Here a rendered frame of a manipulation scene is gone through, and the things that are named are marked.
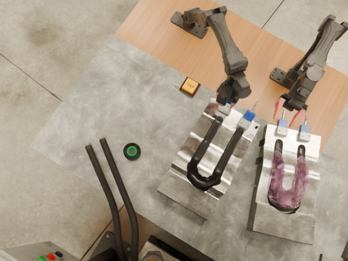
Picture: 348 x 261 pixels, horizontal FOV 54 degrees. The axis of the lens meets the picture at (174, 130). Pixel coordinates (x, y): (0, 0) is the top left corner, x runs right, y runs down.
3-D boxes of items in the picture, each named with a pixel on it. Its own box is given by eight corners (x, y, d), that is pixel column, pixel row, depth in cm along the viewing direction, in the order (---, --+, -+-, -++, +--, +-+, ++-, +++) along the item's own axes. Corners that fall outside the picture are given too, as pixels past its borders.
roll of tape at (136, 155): (141, 160, 160) (140, 159, 157) (124, 161, 160) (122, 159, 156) (141, 144, 162) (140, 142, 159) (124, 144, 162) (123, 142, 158)
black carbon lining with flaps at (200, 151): (216, 115, 160) (219, 109, 151) (246, 132, 158) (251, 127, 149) (178, 178, 152) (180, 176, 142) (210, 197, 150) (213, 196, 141)
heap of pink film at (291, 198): (271, 148, 158) (276, 144, 150) (308, 157, 158) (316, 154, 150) (261, 203, 151) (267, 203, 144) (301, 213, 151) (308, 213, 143)
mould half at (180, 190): (209, 103, 169) (213, 93, 156) (255, 129, 166) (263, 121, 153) (157, 190, 157) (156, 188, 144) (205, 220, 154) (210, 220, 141)
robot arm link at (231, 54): (250, 63, 131) (221, -4, 136) (229, 71, 130) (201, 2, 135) (242, 75, 143) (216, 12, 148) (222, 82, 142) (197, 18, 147)
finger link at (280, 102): (289, 123, 122) (300, 102, 124) (271, 113, 123) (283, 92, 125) (282, 127, 129) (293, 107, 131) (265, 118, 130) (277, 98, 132)
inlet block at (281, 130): (277, 110, 166) (281, 107, 161) (287, 113, 166) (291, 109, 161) (273, 135, 163) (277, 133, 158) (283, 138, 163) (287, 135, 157)
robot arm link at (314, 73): (322, 86, 119) (337, 60, 122) (301, 74, 120) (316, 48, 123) (309, 97, 130) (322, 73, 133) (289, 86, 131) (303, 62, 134)
